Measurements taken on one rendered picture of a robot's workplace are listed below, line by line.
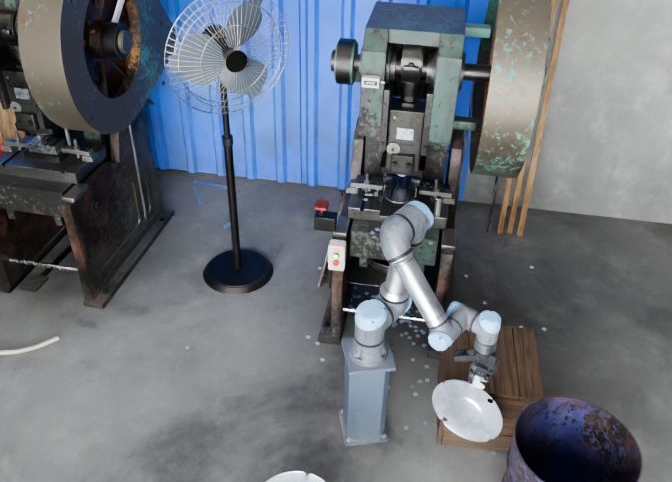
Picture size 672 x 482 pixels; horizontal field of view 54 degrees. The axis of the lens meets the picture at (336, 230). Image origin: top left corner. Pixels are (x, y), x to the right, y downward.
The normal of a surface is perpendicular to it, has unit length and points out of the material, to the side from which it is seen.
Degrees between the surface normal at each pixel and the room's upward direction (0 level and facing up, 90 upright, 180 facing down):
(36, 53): 80
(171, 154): 90
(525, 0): 31
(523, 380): 0
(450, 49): 45
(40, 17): 62
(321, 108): 90
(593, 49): 90
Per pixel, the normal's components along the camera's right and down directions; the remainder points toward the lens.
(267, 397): 0.02, -0.82
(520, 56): -0.14, 0.05
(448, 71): -0.17, 0.56
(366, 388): 0.15, 0.57
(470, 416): -0.54, 0.43
